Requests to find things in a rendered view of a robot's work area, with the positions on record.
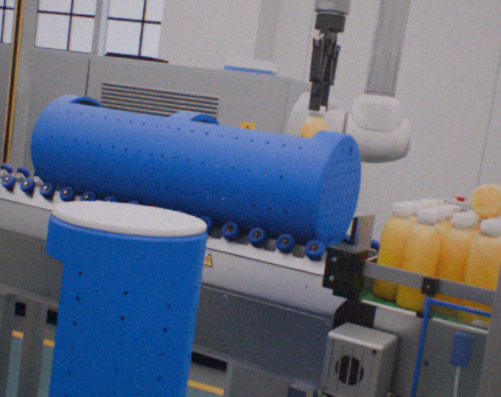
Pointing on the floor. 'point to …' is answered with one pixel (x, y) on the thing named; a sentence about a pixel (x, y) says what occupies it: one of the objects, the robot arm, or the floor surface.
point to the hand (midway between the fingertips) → (319, 98)
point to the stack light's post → (500, 327)
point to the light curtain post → (16, 100)
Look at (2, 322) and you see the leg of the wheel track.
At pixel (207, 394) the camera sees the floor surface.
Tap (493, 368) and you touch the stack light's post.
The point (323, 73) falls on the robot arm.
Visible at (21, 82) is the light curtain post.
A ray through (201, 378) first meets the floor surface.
